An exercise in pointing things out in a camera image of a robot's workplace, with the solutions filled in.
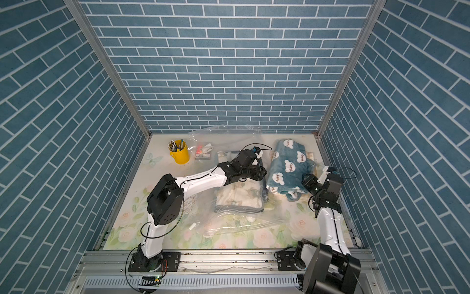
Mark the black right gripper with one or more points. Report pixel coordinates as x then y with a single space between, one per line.
309 182

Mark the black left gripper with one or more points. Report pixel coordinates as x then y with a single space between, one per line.
259 172

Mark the clear plastic vacuum bag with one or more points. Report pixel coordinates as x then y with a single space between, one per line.
227 141

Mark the blue cloud pattern blanket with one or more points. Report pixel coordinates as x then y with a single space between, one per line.
288 147

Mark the orange checkered sunflower blanket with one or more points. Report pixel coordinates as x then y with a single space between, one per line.
312 158

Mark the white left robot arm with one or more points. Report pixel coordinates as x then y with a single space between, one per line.
167 199

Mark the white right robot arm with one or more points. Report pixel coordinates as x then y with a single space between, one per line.
329 266

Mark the cream fluffy navy-trimmed blanket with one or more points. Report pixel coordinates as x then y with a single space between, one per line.
247 196

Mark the white plastic bag clip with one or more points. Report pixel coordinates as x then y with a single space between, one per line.
207 148

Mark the highlighter marker pack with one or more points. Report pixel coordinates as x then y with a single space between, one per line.
199 155

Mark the yellow metal pen bucket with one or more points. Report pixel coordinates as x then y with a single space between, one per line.
181 157

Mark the pens in bucket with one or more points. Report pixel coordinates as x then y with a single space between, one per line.
176 145

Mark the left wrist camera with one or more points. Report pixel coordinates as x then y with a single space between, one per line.
257 151

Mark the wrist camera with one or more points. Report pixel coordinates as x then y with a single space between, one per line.
325 172
257 151

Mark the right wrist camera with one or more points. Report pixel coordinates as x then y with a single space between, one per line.
325 172

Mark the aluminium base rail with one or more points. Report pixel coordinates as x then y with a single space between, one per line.
212 271

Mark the right aluminium corner post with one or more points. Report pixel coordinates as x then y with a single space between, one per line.
365 33

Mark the aluminium corner post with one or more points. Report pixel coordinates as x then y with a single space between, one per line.
87 29
365 33

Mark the left aluminium corner post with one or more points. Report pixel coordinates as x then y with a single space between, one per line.
87 29

